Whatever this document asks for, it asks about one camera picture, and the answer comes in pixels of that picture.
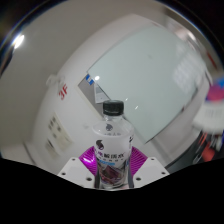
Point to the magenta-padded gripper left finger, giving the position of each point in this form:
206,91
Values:
76,169

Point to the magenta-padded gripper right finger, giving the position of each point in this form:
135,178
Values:
148,169

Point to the clear black-capped drink bottle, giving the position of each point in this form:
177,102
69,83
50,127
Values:
112,148

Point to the red and black tool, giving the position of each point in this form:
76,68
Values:
213,146

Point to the red floor number sign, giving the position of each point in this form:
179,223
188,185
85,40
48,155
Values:
63,91

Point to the ceiling light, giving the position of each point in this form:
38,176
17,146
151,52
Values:
18,41

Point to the large white wall poster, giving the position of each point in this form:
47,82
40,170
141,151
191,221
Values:
61,133

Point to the large wall whiteboard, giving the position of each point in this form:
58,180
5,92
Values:
150,76

